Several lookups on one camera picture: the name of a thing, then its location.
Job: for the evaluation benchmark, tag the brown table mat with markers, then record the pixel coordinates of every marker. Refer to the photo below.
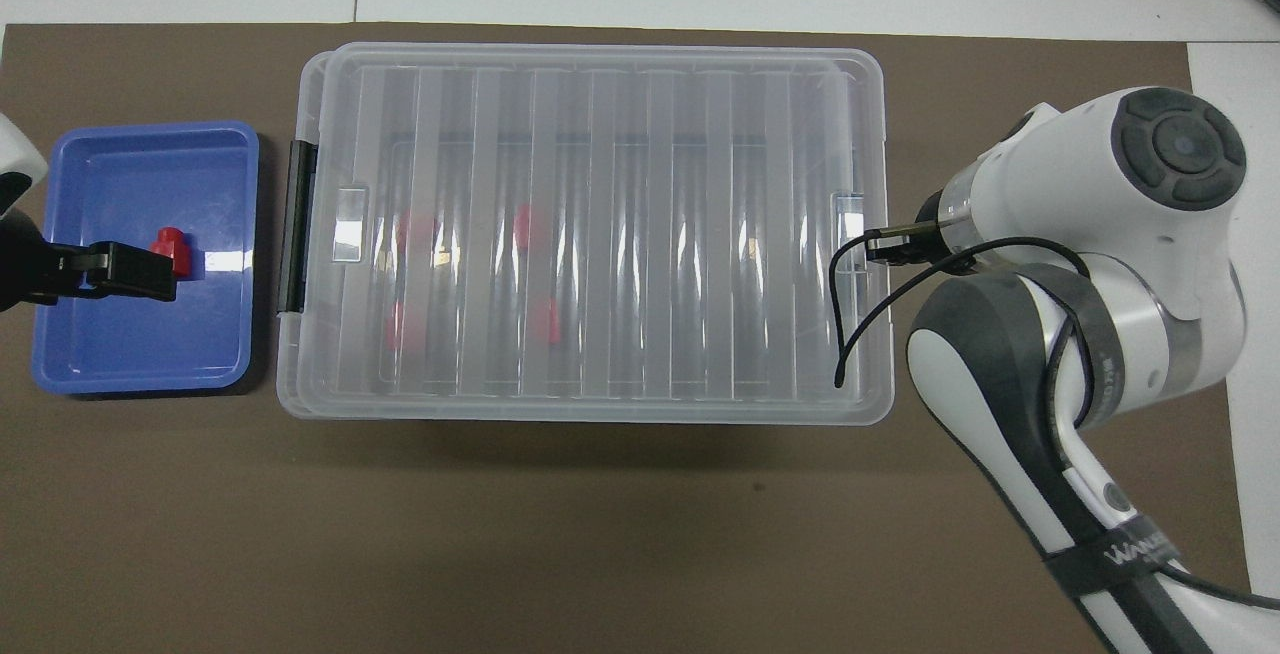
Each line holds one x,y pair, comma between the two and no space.
600,534

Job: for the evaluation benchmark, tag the clear plastic storage box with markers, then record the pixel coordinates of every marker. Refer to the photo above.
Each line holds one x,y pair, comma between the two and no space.
288,374

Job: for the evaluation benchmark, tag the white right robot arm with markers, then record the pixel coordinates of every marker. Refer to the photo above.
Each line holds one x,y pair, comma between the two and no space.
1150,224

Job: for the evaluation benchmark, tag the clear ribbed plastic lid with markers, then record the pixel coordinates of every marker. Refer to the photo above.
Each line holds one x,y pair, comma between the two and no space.
620,234

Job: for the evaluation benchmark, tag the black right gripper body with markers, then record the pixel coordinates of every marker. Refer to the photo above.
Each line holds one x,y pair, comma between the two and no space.
940,234

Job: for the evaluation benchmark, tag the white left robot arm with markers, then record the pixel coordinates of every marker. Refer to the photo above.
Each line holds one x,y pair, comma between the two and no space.
15,159

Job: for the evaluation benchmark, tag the red plastic block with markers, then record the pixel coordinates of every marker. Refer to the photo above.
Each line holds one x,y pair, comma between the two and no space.
398,326
547,322
527,226
416,230
168,237

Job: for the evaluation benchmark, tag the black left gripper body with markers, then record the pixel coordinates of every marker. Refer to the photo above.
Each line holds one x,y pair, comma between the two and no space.
25,264

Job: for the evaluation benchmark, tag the blue plastic tray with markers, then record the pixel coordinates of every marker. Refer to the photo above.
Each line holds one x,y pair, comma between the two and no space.
140,344

